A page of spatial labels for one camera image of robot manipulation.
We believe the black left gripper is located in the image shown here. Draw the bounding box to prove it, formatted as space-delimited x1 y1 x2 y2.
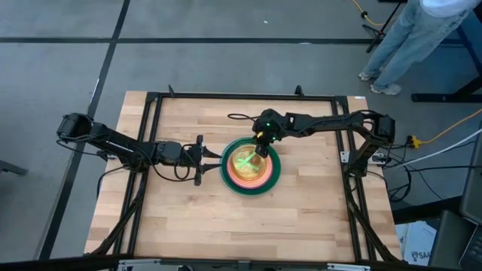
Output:
180 134 223 187

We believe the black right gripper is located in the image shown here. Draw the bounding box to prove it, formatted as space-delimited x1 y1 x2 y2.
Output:
252 108 283 159

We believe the large dark green plate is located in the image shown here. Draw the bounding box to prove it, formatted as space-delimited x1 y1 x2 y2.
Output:
220 136 282 197

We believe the medium magenta plate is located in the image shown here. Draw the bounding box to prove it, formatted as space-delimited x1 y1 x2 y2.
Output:
227 146 273 187

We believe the person's shoe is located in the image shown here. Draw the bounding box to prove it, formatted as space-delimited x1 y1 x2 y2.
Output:
358 69 381 82
370 83 403 96

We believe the black tripod stand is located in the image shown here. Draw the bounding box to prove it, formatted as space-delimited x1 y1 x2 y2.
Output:
361 0 402 53

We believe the black desk foot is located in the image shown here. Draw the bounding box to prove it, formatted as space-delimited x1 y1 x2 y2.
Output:
410 75 482 103

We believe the white printed bag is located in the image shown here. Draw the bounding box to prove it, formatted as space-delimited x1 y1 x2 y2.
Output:
395 221 438 264

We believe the person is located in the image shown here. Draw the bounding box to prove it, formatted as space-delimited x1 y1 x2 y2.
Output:
357 0 482 97

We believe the black crossbar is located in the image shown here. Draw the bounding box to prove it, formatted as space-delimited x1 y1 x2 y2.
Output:
0 254 121 271

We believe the grey stand foot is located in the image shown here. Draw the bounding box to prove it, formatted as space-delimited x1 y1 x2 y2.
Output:
0 160 29 177

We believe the dark grey box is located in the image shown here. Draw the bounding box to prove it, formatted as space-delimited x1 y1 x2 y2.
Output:
428 209 476 269

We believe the laptop keyboard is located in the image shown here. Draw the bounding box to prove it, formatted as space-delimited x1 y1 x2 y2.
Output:
458 224 482 271

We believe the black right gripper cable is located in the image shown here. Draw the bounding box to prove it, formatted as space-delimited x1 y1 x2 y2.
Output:
227 112 261 124

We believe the black aluminium table frame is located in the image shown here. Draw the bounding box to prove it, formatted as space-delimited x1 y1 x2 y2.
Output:
84 84 406 264

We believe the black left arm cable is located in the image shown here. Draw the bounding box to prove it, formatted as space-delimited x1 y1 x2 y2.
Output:
56 139 197 199

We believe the silver camera mount rail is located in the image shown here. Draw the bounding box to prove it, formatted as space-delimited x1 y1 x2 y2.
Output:
116 258 372 271

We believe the yellow extension cable with plug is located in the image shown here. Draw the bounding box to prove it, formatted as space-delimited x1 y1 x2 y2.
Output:
410 108 482 150

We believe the thin yellow floor cable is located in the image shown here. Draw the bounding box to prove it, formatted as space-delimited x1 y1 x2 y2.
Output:
352 0 379 27

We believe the black floor cable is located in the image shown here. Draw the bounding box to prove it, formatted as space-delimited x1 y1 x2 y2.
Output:
376 141 482 204

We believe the white floor cable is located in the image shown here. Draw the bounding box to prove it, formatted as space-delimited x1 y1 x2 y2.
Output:
391 128 482 169

